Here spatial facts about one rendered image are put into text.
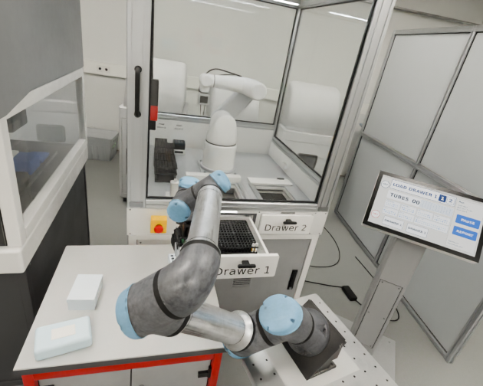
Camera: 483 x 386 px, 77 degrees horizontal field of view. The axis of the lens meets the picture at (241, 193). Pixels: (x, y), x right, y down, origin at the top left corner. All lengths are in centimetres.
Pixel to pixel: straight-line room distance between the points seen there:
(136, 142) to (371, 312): 162
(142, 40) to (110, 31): 345
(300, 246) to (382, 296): 56
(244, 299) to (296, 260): 39
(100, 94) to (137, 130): 353
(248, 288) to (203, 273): 122
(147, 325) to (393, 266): 147
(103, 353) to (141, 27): 108
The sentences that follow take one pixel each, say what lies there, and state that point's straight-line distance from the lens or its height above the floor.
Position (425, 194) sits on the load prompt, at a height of 115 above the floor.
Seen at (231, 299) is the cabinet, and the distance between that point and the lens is 190.
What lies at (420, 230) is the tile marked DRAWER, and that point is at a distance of 173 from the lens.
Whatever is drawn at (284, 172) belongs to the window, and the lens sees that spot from 151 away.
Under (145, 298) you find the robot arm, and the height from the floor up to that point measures 118.
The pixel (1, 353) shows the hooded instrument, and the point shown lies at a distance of 185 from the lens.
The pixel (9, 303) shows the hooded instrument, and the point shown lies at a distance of 162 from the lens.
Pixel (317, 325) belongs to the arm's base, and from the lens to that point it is 109.
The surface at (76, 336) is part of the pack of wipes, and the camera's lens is 114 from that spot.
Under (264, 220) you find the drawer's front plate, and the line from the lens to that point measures 156.
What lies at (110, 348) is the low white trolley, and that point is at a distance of 115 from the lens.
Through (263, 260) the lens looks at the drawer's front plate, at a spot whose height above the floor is 91.
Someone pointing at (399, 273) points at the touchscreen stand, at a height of 70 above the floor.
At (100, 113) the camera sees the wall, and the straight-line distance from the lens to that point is 488.
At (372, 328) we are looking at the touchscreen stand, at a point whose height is 27.
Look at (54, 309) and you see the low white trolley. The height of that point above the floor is 76.
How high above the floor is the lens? 166
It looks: 25 degrees down
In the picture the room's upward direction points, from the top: 10 degrees clockwise
